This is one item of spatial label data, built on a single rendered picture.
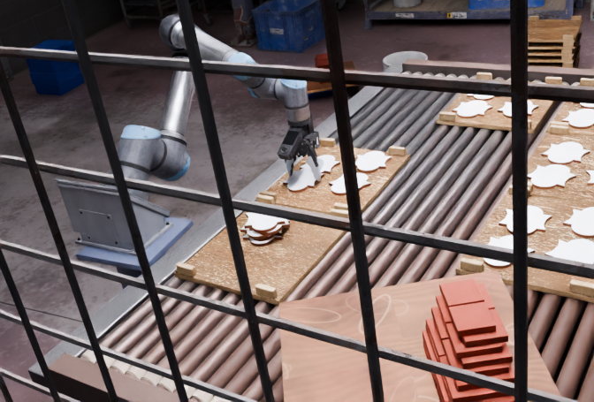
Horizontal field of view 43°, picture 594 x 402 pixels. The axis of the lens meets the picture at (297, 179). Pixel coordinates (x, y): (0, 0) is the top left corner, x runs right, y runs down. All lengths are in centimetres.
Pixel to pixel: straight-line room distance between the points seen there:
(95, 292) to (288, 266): 199
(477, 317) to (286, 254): 82
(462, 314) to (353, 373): 27
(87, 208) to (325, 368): 111
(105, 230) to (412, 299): 108
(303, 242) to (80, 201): 72
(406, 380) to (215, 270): 76
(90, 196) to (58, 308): 158
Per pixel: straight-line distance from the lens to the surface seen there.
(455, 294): 143
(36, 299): 400
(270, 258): 206
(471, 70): 316
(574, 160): 242
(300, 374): 153
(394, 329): 160
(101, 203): 233
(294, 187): 236
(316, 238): 212
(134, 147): 235
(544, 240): 205
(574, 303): 187
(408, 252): 205
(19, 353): 367
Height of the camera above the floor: 207
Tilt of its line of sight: 28 degrees down
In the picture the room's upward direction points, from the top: 9 degrees counter-clockwise
